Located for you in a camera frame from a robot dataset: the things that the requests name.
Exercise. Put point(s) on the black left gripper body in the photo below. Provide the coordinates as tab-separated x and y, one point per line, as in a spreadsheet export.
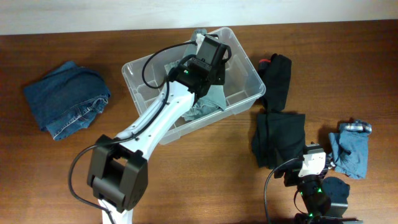
217	73

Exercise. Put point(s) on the light grey jeans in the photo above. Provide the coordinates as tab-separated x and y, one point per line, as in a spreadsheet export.
214	100

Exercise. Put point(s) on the clear plastic storage bin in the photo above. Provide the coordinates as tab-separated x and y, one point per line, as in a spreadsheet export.
242	88

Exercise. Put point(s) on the black garment with red band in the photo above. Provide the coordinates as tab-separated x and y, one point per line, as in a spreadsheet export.
275	74

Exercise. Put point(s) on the dark blue jeans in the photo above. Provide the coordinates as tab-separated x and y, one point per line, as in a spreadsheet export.
67	99

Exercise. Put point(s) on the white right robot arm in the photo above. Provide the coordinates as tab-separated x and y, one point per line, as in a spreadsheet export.
325	198

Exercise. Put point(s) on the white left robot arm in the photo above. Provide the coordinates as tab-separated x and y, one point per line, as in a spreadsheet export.
118	172

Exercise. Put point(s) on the dark green folded garment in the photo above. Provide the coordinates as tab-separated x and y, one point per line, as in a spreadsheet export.
278	138

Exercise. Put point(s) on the light blue shorts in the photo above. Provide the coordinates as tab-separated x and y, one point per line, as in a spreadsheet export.
349	147

